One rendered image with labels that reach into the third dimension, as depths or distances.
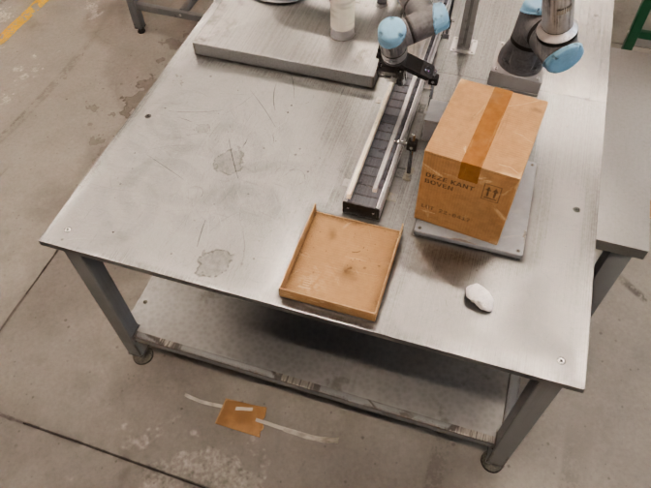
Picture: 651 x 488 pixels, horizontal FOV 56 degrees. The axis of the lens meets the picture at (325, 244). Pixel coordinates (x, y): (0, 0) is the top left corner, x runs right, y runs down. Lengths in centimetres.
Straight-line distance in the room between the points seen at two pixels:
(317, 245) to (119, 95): 215
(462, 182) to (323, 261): 43
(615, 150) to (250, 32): 130
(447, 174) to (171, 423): 141
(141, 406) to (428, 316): 128
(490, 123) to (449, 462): 124
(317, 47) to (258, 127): 40
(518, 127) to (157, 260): 102
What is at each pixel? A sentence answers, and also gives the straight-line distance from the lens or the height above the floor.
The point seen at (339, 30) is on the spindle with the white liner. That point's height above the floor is 92.
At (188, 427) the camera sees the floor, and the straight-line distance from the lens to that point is 240.
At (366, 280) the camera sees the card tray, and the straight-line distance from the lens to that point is 163.
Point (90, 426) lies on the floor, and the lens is 251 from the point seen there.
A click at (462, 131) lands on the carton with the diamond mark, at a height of 112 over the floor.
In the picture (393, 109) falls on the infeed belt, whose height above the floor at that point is 88.
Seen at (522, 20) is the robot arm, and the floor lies 107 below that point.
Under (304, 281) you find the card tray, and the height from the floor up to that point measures 83.
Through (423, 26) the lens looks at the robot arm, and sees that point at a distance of 173.
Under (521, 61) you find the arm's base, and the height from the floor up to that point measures 95.
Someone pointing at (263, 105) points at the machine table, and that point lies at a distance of 210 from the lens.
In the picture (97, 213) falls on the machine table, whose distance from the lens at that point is 190.
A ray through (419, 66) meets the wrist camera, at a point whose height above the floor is 106.
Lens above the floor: 220
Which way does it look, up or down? 54 degrees down
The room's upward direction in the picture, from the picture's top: 2 degrees counter-clockwise
